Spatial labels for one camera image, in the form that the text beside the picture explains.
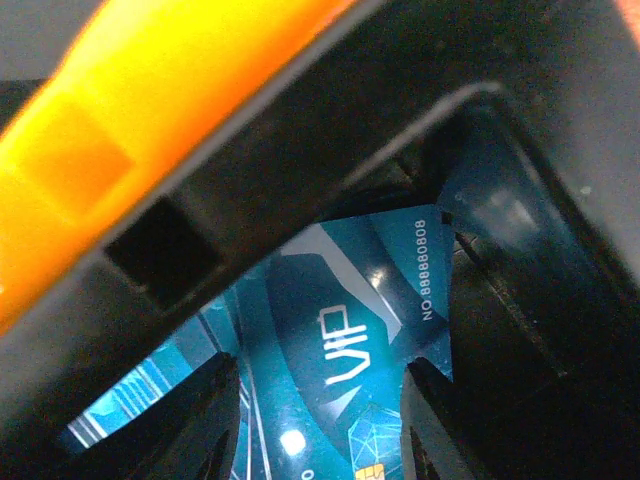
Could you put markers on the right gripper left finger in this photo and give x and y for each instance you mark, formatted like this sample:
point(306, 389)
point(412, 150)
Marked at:
point(190, 433)

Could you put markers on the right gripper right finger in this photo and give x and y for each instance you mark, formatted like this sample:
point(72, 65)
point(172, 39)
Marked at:
point(452, 432)

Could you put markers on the blue VIP card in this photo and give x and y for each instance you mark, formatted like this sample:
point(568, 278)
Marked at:
point(330, 322)

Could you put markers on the blue cards stack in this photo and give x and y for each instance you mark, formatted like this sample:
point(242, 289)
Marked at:
point(210, 331)

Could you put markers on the black bin with blue cards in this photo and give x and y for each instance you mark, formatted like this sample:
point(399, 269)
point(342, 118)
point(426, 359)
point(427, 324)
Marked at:
point(518, 120)

